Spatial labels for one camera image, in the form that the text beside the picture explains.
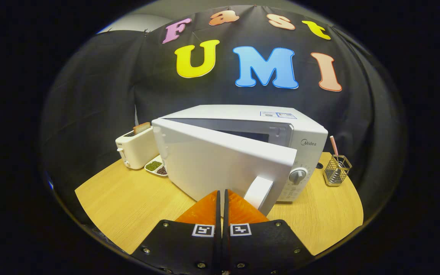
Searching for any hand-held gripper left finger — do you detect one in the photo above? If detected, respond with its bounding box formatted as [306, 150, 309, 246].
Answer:
[130, 190, 222, 275]

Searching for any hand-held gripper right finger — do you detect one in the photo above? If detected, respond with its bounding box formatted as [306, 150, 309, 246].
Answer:
[223, 189, 316, 275]

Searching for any white microwave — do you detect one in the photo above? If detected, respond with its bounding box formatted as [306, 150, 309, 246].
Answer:
[151, 104, 329, 216]

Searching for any white divided bean dish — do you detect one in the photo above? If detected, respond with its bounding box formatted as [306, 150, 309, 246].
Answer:
[144, 155, 169, 177]

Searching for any cream toaster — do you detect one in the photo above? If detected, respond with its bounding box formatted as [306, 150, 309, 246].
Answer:
[115, 126, 159, 170]

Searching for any red striped straw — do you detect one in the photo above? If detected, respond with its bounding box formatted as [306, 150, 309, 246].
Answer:
[329, 136, 340, 158]

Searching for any brown toast slice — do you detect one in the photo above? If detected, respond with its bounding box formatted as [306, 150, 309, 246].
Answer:
[133, 122, 152, 135]

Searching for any wire mesh holder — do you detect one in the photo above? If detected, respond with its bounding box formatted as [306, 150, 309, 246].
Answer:
[324, 154, 353, 187]

